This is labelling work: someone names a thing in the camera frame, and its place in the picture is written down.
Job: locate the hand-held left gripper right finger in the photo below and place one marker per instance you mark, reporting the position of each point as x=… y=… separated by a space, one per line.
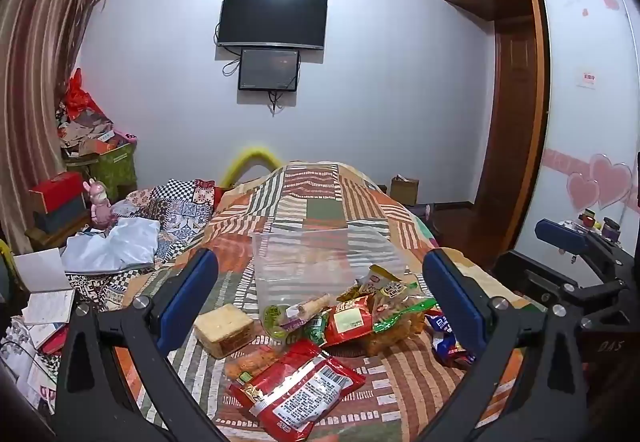
x=455 y=302

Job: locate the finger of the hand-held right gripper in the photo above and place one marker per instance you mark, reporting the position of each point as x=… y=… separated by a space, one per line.
x=530 y=274
x=560 y=234

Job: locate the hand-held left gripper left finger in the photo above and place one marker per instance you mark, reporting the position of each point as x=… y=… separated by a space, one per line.
x=187 y=294

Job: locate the blue and white snack packet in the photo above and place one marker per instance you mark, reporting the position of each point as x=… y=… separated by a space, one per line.
x=447 y=339

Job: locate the square cake packet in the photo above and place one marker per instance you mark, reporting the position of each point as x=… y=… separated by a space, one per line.
x=222 y=329

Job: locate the clear puffed snack bag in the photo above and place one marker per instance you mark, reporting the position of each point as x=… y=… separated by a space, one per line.
x=397 y=322

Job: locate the yellow stick snack bag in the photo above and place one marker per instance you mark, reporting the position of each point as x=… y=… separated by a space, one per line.
x=372 y=279

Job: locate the green jelly cup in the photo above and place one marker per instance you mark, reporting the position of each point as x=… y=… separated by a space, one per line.
x=276 y=319

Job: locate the orange cracker packet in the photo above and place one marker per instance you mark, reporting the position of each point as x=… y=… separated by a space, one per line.
x=250 y=363

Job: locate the red packet with green label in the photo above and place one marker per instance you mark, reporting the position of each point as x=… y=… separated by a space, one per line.
x=347 y=322

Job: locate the wafer roll packet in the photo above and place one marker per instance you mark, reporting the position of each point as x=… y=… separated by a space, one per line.
x=310 y=308

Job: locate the clear plastic container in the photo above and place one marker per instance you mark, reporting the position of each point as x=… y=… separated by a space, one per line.
x=310 y=267

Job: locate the small green snack packet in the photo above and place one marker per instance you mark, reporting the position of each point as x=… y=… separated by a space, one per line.
x=314 y=332

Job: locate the large red snack packet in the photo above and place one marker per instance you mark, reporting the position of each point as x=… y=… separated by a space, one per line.
x=295 y=392

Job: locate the purple jar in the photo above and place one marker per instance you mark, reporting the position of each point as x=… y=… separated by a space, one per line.
x=611 y=228

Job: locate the pink heart stickers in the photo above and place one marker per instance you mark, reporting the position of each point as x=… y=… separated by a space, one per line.
x=607 y=182

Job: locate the checkered quilt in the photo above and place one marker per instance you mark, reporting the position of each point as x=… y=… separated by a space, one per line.
x=185 y=209

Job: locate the light blue cloth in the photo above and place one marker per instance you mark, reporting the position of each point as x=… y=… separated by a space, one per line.
x=115 y=244

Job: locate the white sliding wardrobe door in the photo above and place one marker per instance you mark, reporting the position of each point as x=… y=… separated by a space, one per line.
x=585 y=122

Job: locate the pink bunny figurine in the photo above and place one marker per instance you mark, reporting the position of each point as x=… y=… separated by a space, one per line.
x=100 y=209

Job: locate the wooden door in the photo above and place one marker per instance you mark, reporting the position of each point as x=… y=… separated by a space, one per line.
x=510 y=122

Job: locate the white open notebook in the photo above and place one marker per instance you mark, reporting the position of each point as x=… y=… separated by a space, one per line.
x=45 y=287

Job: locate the green patterned box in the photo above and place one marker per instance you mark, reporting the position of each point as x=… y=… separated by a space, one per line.
x=117 y=170

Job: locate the dark grey box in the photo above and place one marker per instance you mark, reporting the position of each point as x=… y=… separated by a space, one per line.
x=62 y=217

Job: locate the yellow foam tube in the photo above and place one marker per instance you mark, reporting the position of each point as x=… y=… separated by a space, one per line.
x=247 y=157

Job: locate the small paper notice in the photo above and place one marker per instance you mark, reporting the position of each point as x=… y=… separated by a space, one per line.
x=589 y=79

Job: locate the patchwork blanket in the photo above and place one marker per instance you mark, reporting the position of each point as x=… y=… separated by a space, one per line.
x=320 y=202

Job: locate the red box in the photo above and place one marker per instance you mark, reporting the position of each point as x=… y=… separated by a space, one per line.
x=57 y=192

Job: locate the pile of papers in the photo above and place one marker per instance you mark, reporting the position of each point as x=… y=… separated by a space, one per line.
x=30 y=362

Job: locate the red plastic bag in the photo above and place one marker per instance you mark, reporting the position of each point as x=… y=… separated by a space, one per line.
x=80 y=97

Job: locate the striped brown curtain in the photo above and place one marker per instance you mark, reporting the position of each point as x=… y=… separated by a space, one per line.
x=40 y=72

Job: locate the small wall monitor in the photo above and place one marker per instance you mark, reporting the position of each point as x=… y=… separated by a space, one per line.
x=269 y=70

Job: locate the wall television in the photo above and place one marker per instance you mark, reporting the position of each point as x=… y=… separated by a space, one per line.
x=272 y=17

